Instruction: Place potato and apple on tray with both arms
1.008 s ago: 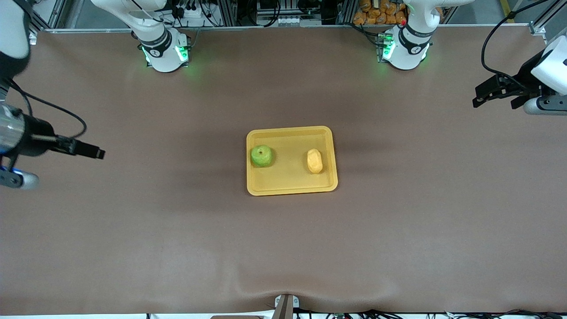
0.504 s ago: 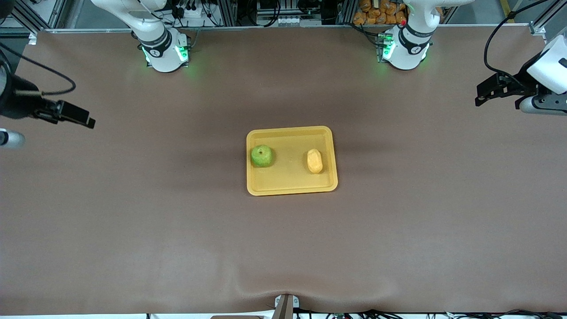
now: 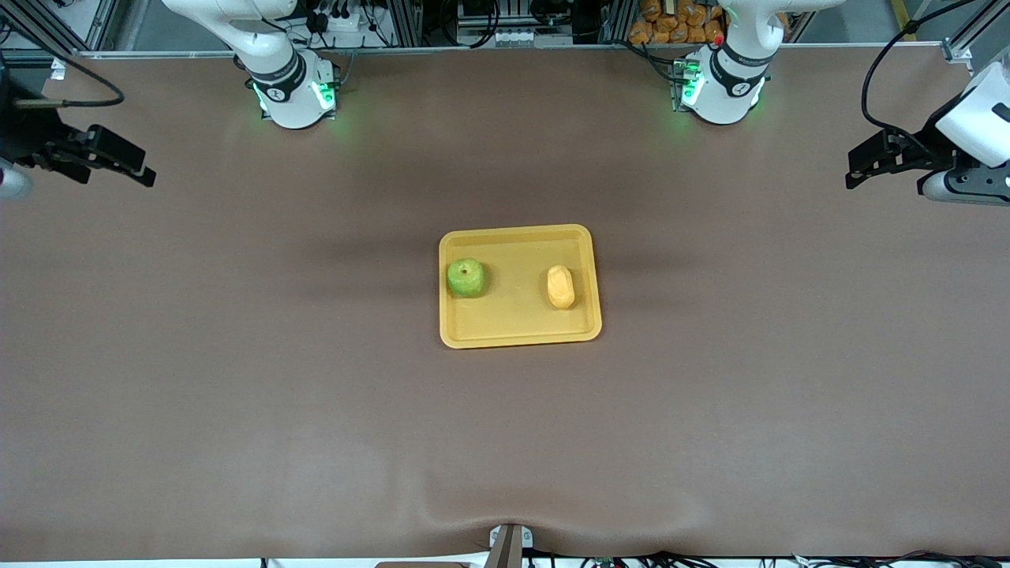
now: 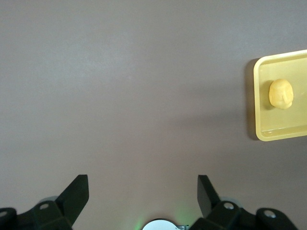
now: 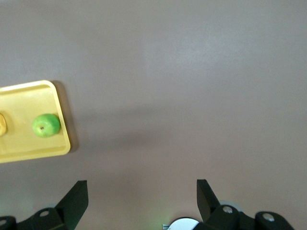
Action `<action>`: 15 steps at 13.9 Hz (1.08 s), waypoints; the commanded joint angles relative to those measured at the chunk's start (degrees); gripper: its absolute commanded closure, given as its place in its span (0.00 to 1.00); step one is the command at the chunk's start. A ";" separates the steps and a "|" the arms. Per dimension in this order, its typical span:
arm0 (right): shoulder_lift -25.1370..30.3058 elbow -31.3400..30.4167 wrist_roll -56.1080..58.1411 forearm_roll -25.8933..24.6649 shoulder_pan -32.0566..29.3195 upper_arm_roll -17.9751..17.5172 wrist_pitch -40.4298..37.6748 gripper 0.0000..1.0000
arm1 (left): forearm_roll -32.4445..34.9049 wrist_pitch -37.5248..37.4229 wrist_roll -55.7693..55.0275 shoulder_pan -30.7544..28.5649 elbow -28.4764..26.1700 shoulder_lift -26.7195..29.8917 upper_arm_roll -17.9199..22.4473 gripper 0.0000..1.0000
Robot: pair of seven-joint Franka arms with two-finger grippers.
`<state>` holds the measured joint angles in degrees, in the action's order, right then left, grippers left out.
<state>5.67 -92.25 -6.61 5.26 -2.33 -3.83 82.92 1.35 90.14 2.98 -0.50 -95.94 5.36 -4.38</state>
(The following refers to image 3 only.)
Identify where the yellow potato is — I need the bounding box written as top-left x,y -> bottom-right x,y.
547,265 -> 578,311

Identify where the green apple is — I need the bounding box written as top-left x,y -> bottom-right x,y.
447,257 -> 487,298

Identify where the yellow plastic tray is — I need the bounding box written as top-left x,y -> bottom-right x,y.
439,224 -> 603,349

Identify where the bag of orange items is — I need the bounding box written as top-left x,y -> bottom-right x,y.
629,0 -> 727,46

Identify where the brown table mat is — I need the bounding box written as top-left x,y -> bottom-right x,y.
0,46 -> 1010,562

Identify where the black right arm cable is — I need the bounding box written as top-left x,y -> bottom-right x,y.
14,54 -> 125,108

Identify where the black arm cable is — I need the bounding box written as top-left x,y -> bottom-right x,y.
14,54 -> 125,108
862,0 -> 983,151

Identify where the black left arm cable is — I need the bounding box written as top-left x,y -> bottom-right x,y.
862,0 -> 983,151

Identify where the aluminium frame post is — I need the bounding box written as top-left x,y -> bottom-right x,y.
392,0 -> 423,47
600,0 -> 636,44

